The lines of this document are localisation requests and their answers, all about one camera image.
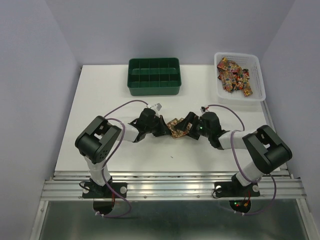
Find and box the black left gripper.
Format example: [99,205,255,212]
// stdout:
[145,115,172,137]

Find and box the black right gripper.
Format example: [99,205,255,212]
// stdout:
[173,111,211,140]

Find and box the paisley flamingo patterned tie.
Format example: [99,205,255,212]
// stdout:
[166,118,191,139]

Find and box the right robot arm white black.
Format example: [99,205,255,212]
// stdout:
[174,112,293,195]

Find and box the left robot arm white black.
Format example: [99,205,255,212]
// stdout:
[75,108,171,197]

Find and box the green divided plastic tray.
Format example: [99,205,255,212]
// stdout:
[127,57,182,97]

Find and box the colourful patterned tie in basket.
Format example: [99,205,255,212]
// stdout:
[217,57,253,97]

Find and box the white perforated plastic basket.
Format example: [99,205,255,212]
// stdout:
[214,52,266,105]

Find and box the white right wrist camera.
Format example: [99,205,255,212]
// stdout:
[200,106,209,114]

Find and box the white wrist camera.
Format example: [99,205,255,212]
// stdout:
[200,106,209,114]
[147,103,162,113]

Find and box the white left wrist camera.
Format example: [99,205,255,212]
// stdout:
[147,103,162,113]

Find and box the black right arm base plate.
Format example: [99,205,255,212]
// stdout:
[212,181,261,199]

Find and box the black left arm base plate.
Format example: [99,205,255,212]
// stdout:
[79,181,128,199]

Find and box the aluminium mounting rail frame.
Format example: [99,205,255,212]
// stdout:
[29,99,316,240]

